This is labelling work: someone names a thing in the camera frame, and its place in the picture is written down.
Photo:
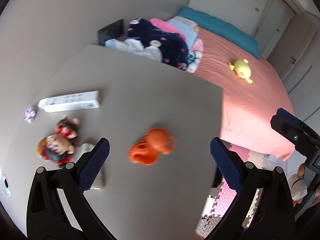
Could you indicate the yellow plush toy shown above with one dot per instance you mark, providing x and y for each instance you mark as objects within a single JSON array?
[{"x": 241, "y": 67}]

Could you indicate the pink and white cloth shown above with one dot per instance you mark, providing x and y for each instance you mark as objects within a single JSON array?
[{"x": 196, "y": 55}]

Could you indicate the navy printed cloth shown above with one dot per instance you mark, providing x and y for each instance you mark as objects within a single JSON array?
[{"x": 160, "y": 42}]

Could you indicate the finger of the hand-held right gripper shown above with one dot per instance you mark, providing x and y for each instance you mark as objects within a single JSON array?
[{"x": 285, "y": 126}]

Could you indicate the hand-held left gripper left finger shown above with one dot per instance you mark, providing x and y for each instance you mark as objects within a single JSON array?
[{"x": 93, "y": 166}]

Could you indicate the orange plastic toy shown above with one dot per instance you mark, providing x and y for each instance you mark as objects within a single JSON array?
[{"x": 151, "y": 146}]

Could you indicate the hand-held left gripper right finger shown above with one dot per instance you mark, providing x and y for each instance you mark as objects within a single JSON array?
[{"x": 228, "y": 166}]

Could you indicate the beige plush toy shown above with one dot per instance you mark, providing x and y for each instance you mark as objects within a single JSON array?
[{"x": 297, "y": 187}]

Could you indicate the red dressed doll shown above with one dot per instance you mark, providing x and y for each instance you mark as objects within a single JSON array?
[{"x": 56, "y": 145}]

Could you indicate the pink bed sheet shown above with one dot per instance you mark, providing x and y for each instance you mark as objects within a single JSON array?
[{"x": 240, "y": 97}]

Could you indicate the white cardboard box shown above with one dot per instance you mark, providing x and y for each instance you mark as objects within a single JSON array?
[{"x": 71, "y": 102}]

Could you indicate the light blue striped cloth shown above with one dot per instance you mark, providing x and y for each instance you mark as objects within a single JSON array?
[{"x": 183, "y": 28}]

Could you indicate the teal pillow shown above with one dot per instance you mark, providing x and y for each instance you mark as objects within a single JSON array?
[{"x": 220, "y": 27}]

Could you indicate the foam floor mat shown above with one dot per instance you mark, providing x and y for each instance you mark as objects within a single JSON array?
[{"x": 250, "y": 160}]

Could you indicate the white door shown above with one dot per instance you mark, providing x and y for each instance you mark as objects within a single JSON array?
[{"x": 275, "y": 12}]

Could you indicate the small purple flower toy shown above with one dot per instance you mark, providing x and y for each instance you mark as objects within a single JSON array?
[{"x": 30, "y": 114}]

